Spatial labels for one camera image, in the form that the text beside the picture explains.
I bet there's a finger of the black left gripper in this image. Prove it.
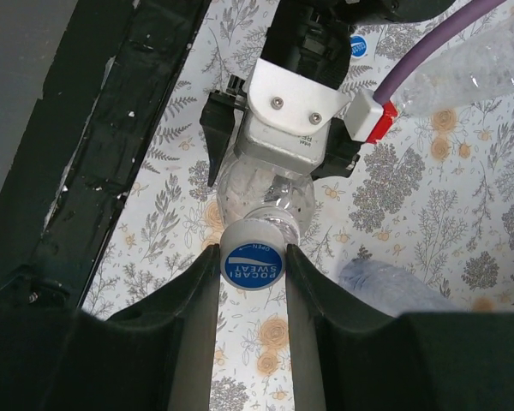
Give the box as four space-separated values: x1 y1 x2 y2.
200 92 239 187

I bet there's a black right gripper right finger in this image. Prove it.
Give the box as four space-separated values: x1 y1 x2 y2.
285 245 514 410

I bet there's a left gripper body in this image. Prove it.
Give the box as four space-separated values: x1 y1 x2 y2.
199 74 363 181

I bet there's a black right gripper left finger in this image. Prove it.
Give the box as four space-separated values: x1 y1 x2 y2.
0 246 220 410

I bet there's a clear plastic bottle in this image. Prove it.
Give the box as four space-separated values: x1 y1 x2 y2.
217 152 315 244
392 15 514 116

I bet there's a blue tinted plastic bottle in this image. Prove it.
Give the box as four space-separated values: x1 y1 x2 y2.
338 259 459 317

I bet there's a white bottle cap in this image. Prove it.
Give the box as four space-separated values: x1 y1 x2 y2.
219 218 286 291
350 35 368 59

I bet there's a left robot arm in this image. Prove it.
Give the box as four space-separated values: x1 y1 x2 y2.
200 0 452 186

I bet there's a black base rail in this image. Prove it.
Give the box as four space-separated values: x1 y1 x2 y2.
0 1 209 307

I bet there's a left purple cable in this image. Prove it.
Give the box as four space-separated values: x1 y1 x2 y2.
375 0 509 104

